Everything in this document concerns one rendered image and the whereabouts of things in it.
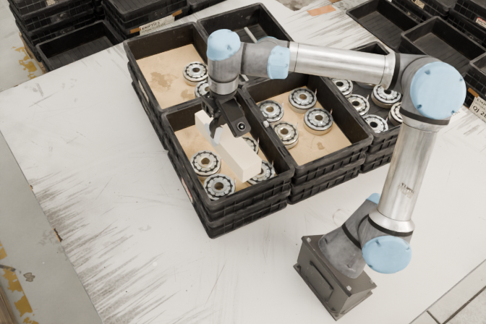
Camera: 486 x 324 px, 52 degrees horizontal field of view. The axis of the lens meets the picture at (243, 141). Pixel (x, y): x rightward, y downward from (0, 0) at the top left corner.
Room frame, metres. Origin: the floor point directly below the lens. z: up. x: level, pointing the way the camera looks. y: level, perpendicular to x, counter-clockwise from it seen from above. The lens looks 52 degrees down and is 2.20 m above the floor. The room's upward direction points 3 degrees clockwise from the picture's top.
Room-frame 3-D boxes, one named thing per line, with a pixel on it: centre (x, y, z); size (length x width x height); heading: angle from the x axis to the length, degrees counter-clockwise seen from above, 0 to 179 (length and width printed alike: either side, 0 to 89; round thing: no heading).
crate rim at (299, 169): (1.13, -0.21, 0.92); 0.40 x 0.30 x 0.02; 29
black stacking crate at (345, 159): (1.13, -0.21, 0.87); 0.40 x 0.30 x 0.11; 29
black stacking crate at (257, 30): (1.48, -0.01, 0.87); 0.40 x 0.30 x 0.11; 29
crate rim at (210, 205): (0.99, 0.06, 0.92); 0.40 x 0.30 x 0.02; 29
